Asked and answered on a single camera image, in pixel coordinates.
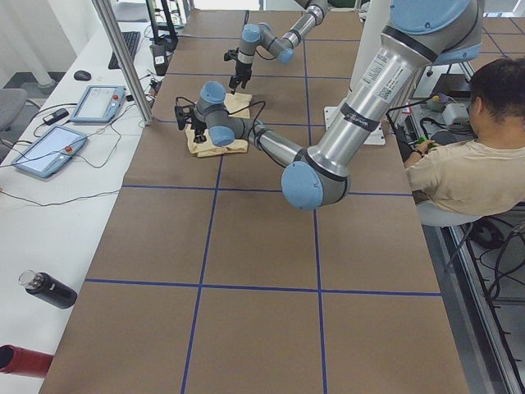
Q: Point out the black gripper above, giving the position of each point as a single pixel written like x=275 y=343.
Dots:
x=242 y=71
x=199 y=125

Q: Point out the beige long-sleeve printed shirt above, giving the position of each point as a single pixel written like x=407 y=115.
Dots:
x=227 y=119

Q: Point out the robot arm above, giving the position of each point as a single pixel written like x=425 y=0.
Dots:
x=261 y=35
x=418 y=34

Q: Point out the far teach pendant tablet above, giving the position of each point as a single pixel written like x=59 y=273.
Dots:
x=99 y=104

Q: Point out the teach pendant tablet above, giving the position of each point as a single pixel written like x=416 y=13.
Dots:
x=50 y=152
x=99 y=104

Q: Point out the black computer mouse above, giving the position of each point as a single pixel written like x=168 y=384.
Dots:
x=82 y=75

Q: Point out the near teach pendant tablet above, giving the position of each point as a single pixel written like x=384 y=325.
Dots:
x=50 y=152

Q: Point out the black water bottle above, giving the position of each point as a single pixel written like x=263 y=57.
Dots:
x=48 y=288

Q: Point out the red cylinder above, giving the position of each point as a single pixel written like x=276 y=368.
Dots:
x=24 y=362

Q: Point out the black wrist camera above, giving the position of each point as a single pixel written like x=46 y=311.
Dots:
x=231 y=55
x=184 y=116

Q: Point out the aluminium frame post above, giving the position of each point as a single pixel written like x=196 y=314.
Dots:
x=110 y=24

